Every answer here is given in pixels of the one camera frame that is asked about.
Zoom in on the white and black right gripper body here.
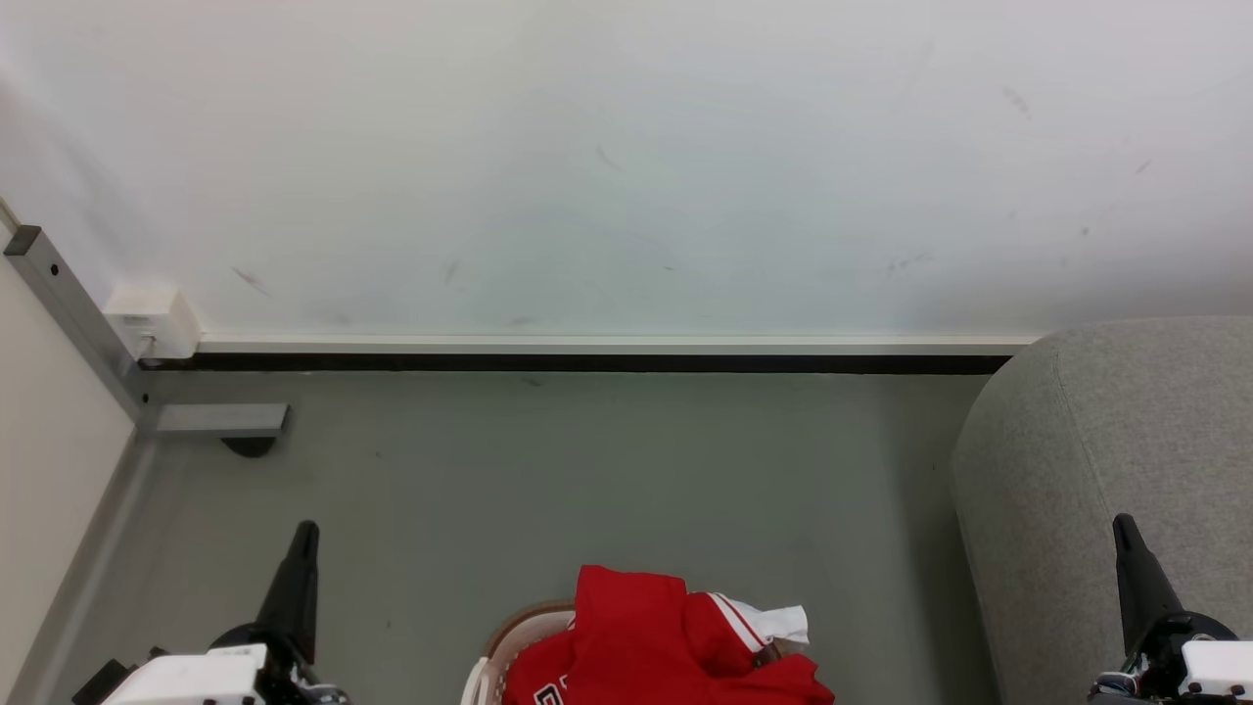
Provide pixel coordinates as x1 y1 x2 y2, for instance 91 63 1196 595
1089 612 1253 705

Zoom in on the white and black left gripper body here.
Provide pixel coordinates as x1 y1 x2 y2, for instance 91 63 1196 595
71 623 350 705

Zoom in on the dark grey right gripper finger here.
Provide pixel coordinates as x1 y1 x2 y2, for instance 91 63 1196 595
1112 513 1185 655

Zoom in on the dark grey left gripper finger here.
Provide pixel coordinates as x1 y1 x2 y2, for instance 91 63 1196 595
256 520 321 665

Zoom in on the red and white jersey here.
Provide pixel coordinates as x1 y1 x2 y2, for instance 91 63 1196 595
501 565 835 705

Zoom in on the grey fabric sofa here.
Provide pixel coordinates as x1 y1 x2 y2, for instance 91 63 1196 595
951 315 1253 705

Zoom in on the white laundry basket brown rim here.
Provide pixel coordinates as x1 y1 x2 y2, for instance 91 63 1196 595
460 601 580 705

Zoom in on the cream partition panel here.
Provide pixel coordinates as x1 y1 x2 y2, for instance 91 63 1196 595
0 196 136 698

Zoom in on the black skirting strip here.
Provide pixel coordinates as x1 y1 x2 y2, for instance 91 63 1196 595
137 353 1015 376

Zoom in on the grey metal foot bracket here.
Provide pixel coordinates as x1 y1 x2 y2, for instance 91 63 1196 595
153 403 291 438

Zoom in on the white wall socket box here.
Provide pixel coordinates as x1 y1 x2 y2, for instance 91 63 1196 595
103 284 203 361

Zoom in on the grey metal frame post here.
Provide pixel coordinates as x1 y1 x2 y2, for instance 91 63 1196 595
4 226 158 434

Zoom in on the white wall skirting strip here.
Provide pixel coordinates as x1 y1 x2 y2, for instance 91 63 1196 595
196 333 1041 356

